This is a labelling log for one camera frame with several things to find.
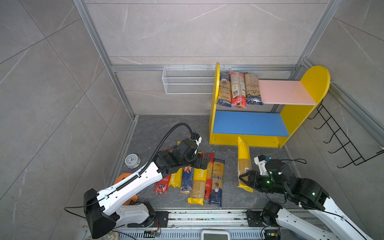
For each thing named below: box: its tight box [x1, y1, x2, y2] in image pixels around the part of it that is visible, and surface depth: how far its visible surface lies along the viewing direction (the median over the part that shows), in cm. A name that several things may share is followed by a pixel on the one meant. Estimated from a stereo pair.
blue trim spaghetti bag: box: [209, 158, 225, 208], surface depth 85 cm
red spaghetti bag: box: [154, 174, 171, 193], surface depth 83 cm
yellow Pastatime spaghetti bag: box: [187, 168, 208, 206], surface depth 80 cm
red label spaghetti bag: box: [230, 71, 247, 108], surface depth 73 cm
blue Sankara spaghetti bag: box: [217, 67, 232, 108], surface depth 73 cm
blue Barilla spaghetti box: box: [181, 166, 194, 191], surface depth 81 cm
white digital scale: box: [201, 230, 231, 240], surface depth 67 cm
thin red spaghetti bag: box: [202, 152, 215, 200], surface depth 86 cm
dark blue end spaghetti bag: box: [244, 72, 264, 106], surface depth 73 cm
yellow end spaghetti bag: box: [237, 136, 254, 193], surface depth 70 cm
